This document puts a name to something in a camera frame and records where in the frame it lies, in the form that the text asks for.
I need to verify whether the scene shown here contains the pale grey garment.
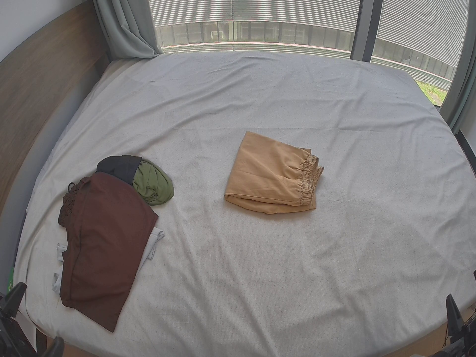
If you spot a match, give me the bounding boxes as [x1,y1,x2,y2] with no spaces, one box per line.
[51,227,165,300]

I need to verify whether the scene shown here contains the tan shorts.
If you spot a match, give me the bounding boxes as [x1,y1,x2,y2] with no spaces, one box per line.
[224,131,324,215]

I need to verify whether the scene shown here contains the window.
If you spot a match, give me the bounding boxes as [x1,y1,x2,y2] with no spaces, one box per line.
[143,0,471,133]

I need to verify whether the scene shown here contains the bed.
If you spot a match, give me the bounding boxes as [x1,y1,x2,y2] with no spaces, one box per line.
[0,0,476,357]

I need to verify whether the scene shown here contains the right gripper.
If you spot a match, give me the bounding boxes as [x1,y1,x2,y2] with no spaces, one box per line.
[444,269,476,357]

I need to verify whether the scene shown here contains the green garment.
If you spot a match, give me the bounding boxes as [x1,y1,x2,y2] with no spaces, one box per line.
[132,158,175,205]

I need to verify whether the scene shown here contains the black garment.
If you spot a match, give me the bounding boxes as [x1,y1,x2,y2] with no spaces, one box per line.
[96,155,143,186]

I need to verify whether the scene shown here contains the brown shorts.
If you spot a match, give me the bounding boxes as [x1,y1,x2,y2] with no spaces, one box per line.
[58,172,160,333]

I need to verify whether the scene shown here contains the grey-green curtain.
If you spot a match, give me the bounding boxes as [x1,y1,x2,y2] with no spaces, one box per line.
[449,25,473,135]
[88,0,163,59]

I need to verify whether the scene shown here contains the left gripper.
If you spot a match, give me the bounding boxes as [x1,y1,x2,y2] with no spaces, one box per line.
[0,282,65,357]

